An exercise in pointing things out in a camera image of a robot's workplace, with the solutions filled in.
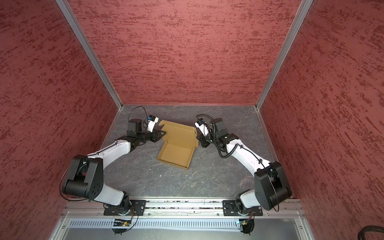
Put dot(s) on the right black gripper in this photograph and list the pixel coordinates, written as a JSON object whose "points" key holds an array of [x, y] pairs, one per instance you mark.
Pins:
{"points": [[202, 139]]}

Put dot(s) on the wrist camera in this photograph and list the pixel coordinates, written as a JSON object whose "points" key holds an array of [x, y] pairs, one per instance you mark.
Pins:
{"points": [[137, 125], [201, 125]]}

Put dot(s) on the controller board with wires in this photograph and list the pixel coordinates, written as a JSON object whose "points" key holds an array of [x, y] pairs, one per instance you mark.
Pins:
{"points": [[247, 225], [123, 223]]}

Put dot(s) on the right aluminium corner post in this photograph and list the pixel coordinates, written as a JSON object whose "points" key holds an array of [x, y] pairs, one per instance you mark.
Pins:
{"points": [[290, 37]]}

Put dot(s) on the white slotted cable duct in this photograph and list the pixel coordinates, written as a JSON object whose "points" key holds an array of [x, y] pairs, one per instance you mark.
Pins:
{"points": [[167, 224]]}

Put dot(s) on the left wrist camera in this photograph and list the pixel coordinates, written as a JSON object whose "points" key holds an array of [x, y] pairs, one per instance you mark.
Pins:
{"points": [[137, 125]]}

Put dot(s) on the black cable bundle corner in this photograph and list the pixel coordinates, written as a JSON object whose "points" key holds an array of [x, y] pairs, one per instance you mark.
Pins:
{"points": [[369, 229]]}

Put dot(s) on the aluminium corner post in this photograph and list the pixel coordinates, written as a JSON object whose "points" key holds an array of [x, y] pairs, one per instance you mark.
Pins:
{"points": [[79, 33], [290, 37]]}

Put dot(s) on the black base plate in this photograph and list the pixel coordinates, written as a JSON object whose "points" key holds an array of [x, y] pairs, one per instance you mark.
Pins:
{"points": [[135, 208], [231, 207]]}

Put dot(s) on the brown cardboard box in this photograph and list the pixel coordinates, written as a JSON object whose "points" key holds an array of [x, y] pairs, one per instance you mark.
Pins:
{"points": [[180, 142]]}

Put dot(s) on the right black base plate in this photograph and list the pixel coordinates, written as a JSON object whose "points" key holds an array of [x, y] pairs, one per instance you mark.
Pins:
{"points": [[231, 207]]}

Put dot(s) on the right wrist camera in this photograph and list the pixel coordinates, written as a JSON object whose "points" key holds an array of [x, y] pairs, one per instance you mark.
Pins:
{"points": [[201, 125]]}

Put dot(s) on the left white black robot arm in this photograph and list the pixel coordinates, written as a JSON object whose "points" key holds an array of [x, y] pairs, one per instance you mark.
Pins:
{"points": [[84, 178]]}

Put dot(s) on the left aluminium corner post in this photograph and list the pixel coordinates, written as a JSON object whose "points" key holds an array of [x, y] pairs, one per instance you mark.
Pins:
{"points": [[79, 33]]}

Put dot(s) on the left controller board with wires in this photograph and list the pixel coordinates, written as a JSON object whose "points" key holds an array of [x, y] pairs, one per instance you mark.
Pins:
{"points": [[123, 223]]}

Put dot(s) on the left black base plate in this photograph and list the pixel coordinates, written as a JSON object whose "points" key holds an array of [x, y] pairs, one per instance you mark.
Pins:
{"points": [[135, 208]]}

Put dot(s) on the aluminium front rail frame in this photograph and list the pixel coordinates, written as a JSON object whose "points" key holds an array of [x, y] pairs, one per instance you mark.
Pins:
{"points": [[189, 208]]}

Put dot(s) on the right controller board with wires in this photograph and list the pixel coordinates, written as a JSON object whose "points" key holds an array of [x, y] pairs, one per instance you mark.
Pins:
{"points": [[247, 225]]}

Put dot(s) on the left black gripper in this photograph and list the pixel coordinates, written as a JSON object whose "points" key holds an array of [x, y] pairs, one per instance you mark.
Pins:
{"points": [[156, 134]]}

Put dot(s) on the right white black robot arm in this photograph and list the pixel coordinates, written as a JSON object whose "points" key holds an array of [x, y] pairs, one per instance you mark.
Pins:
{"points": [[271, 185]]}

